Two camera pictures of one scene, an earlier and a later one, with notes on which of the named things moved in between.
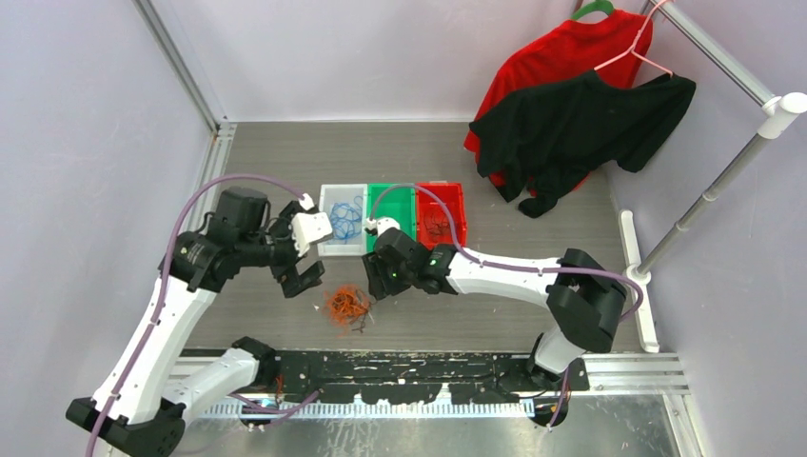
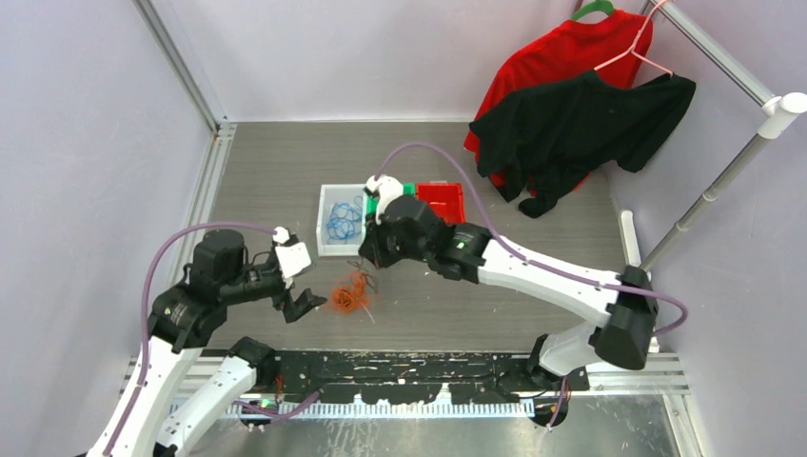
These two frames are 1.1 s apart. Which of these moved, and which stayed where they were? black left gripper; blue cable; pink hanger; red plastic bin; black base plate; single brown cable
Moved: black left gripper; single brown cable
Stayed: blue cable; black base plate; red plastic bin; pink hanger
